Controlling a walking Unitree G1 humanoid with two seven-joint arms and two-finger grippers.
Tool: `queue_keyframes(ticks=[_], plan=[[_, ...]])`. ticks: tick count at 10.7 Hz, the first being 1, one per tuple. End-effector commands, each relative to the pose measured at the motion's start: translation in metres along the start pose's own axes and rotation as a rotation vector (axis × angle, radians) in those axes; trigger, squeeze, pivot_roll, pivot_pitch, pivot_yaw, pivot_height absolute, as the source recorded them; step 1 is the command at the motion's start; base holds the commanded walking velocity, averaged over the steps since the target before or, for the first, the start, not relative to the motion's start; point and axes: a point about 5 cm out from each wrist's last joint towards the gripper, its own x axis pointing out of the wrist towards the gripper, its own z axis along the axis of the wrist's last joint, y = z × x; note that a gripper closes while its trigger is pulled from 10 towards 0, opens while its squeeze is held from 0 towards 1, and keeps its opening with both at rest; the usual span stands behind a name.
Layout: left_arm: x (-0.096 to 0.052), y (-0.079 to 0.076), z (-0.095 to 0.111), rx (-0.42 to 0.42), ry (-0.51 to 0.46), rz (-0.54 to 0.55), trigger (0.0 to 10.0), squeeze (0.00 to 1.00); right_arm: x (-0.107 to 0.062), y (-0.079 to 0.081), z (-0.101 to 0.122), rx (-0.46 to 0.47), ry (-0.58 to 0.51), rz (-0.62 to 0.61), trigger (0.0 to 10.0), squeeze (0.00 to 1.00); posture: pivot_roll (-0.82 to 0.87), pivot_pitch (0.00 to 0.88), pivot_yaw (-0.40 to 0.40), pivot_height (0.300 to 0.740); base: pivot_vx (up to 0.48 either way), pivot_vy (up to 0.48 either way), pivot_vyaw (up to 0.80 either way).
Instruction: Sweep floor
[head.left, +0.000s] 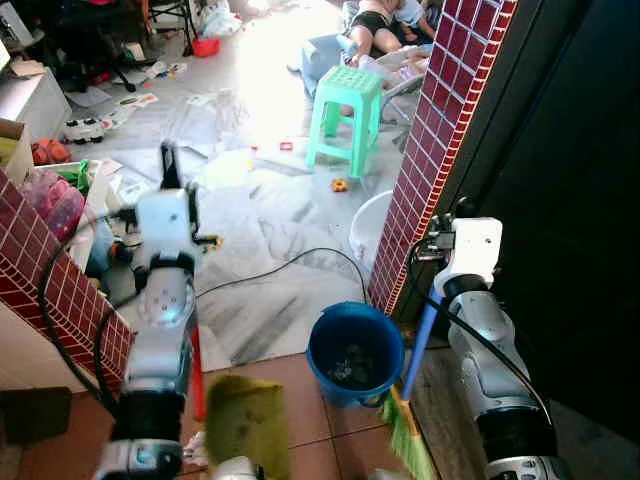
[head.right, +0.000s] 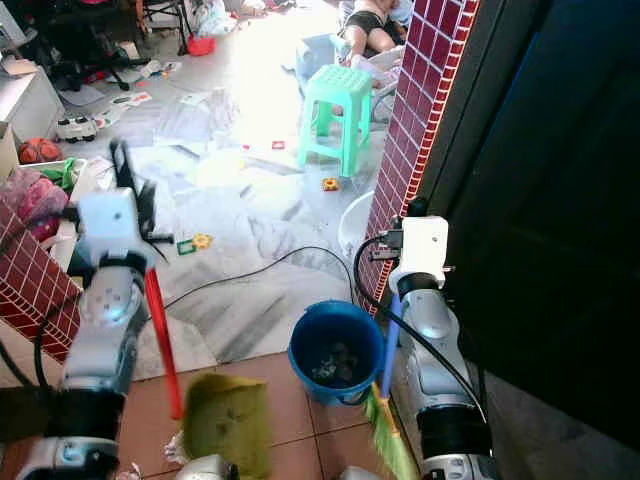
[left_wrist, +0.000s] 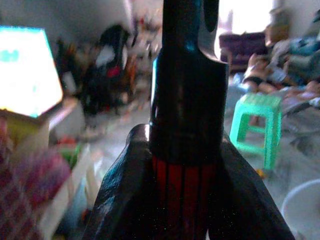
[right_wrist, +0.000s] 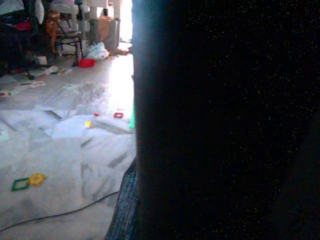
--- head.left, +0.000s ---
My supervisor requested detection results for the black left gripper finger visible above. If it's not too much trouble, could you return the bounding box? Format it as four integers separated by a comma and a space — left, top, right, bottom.
159, 140, 186, 192

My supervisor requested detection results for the olive dustpan with red handle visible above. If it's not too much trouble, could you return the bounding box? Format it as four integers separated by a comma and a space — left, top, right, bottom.
188, 322, 293, 480

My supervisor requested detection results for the green broom with blue handle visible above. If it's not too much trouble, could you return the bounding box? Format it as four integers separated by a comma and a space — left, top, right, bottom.
380, 290, 443, 480

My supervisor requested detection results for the clear plastic floor sheet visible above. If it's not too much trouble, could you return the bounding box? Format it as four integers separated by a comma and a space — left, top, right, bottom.
95, 140, 401, 366

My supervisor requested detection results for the person sitting on floor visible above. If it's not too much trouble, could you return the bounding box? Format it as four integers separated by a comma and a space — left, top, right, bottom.
348, 0, 438, 58

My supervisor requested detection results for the white toy car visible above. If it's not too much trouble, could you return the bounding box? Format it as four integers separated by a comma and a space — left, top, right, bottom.
62, 115, 111, 144

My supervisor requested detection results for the small red basin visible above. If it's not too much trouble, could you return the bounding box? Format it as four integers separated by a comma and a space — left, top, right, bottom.
190, 37, 221, 58

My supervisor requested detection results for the red round toy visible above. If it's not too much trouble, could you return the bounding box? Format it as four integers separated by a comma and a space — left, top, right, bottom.
30, 138, 71, 166

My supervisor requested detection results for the pink plastic bag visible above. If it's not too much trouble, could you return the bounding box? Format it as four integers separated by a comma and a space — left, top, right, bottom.
22, 168, 88, 241

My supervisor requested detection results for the white plastic bag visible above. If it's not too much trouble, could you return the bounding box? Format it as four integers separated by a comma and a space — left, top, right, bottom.
195, 0, 241, 39

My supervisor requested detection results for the white low cabinet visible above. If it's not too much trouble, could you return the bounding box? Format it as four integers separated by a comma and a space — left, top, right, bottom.
0, 68, 73, 141

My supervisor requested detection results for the black office chair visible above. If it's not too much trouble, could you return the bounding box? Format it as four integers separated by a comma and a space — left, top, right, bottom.
45, 0, 151, 93

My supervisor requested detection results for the brown cardboard box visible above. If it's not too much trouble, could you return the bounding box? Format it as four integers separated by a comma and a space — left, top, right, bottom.
0, 118, 36, 186

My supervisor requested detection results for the mint green plastic stool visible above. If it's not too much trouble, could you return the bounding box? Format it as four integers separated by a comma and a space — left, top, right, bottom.
305, 65, 386, 179

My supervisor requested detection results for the blue plastic bucket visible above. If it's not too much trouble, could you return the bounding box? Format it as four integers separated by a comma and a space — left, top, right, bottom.
306, 302, 406, 408

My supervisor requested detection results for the pale blue plastic container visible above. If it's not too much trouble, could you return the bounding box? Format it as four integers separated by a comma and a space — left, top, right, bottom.
300, 35, 356, 96

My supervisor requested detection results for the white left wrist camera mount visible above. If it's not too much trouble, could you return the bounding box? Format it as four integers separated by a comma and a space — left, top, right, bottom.
135, 188, 201, 263

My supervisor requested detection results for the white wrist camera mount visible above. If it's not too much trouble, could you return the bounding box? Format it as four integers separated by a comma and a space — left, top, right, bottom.
135, 188, 201, 263
437, 217, 504, 293

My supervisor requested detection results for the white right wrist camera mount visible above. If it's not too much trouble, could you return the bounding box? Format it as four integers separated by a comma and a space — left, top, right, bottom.
437, 217, 504, 293

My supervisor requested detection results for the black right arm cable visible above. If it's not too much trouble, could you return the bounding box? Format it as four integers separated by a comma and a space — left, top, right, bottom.
405, 235, 551, 421

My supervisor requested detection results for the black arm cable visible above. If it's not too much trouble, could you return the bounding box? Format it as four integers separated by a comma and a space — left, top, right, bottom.
38, 210, 141, 411
405, 235, 551, 421

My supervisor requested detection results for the thin black floor cable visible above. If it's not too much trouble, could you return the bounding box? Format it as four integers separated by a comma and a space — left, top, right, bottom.
195, 247, 369, 301

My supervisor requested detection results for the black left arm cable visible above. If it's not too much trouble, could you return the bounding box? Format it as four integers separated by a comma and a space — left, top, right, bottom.
38, 210, 141, 411

